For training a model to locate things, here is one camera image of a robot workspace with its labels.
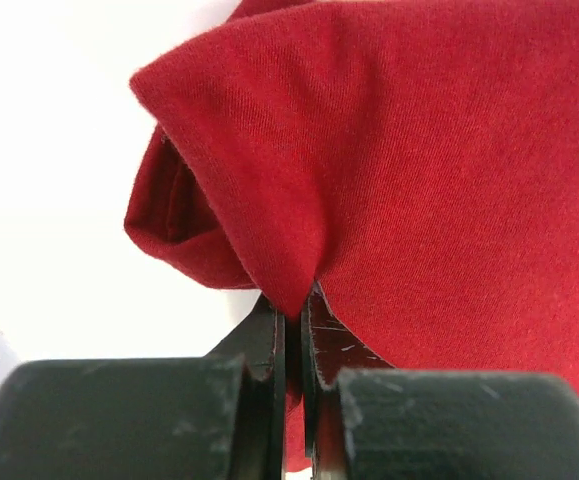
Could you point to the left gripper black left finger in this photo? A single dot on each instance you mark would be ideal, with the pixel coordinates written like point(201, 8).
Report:
point(219, 416)

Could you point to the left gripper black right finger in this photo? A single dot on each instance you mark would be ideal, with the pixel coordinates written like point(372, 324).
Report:
point(365, 419)

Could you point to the red t shirt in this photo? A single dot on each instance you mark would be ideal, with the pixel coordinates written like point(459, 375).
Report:
point(417, 162)

